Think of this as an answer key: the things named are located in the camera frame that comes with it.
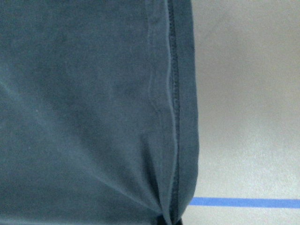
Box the blue tape grid lines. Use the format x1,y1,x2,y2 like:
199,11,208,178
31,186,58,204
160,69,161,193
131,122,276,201
189,197,300,209

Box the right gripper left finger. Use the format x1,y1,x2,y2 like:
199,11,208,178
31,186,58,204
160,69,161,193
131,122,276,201
157,215,167,225

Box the black printed t-shirt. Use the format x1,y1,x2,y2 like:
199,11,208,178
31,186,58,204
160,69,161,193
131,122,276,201
0,0,199,225

